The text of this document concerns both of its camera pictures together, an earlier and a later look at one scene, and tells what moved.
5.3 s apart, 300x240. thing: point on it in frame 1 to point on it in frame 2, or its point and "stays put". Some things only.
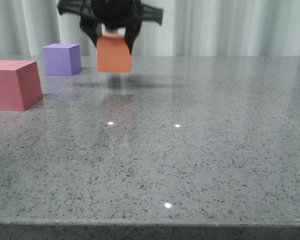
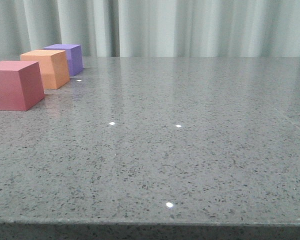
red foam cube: [15, 85] stays put
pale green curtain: [22, 28] stays put
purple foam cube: [62, 59] stays put
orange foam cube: [113, 55] to [53, 65]
